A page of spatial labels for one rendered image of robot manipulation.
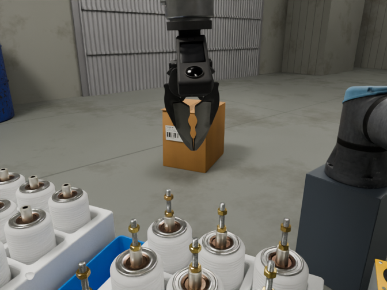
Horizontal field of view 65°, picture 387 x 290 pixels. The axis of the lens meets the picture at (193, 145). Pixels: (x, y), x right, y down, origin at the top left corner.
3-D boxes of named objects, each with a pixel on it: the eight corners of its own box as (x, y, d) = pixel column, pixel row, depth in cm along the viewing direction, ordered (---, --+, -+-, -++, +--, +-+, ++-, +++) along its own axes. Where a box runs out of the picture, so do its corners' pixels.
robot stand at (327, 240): (323, 240, 100) (337, 156, 90) (383, 270, 88) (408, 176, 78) (292, 266, 89) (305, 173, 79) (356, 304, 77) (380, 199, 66)
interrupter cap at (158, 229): (194, 230, 65) (194, 228, 64) (163, 244, 60) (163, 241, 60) (174, 214, 70) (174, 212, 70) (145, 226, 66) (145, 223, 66)
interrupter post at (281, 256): (272, 262, 56) (273, 247, 54) (279, 256, 57) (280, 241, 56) (284, 268, 54) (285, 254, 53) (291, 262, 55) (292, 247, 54)
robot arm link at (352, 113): (368, 130, 82) (379, 79, 77) (409, 147, 69) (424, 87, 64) (327, 132, 80) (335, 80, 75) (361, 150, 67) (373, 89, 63)
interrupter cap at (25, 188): (36, 179, 88) (36, 177, 87) (56, 184, 85) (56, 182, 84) (12, 191, 81) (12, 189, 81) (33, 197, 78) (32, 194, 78)
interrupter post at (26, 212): (29, 216, 70) (26, 203, 69) (36, 218, 69) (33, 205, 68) (19, 221, 68) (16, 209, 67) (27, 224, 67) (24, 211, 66)
